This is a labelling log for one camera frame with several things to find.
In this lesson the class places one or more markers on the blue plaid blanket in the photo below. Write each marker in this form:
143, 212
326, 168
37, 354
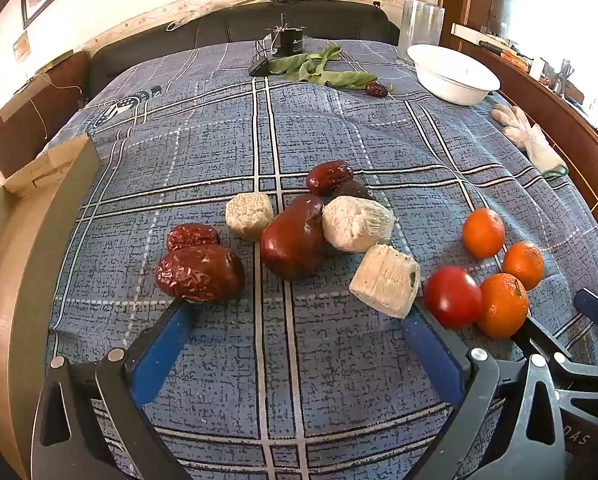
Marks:
329, 385

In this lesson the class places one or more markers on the small dark red date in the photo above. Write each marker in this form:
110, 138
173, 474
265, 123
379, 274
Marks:
376, 90

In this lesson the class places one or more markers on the white fibrous cylinder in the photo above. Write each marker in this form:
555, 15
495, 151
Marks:
359, 222
249, 215
386, 280

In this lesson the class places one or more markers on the orange mandarin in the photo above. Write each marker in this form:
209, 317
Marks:
484, 232
523, 265
502, 305

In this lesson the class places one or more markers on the black box with ribbon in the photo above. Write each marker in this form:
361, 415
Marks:
289, 42

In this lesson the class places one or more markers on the small wrinkled red date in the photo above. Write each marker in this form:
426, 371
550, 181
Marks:
193, 235

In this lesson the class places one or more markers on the brown cardboard panel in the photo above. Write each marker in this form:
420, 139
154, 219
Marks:
24, 130

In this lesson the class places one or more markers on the long smooth red date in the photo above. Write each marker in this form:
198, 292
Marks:
294, 242

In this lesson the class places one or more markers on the small red wall poster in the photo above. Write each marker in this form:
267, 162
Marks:
21, 46

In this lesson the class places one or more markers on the green leafy strips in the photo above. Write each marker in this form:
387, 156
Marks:
324, 71

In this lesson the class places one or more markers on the dark brown date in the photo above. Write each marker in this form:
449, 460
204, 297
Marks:
355, 191

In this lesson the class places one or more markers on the large wrinkled red date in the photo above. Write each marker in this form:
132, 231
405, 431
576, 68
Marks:
199, 274

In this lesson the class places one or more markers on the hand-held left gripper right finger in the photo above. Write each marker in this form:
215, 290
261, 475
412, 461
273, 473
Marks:
429, 347

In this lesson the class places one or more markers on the clear plastic container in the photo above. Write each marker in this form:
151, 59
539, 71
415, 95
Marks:
421, 27

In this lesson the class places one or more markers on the small white bottle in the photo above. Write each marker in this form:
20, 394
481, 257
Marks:
538, 69

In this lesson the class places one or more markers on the black sofa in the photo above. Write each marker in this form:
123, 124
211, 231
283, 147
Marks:
219, 27

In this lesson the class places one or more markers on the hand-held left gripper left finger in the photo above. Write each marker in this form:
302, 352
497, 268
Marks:
164, 345

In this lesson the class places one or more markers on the wooden sideboard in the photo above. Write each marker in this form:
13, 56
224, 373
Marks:
569, 125

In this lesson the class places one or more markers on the small black box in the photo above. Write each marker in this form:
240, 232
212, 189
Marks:
259, 66

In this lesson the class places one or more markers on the shallow cardboard box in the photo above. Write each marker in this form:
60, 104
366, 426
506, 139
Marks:
9, 270

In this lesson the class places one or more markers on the round glossy red date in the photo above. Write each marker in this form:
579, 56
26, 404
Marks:
329, 176

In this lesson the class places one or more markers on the red tomato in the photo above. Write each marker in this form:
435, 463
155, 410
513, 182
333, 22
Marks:
452, 296

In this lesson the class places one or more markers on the white work glove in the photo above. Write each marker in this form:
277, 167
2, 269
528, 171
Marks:
526, 135

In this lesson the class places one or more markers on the white bowl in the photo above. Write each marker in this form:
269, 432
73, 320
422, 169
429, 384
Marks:
454, 74

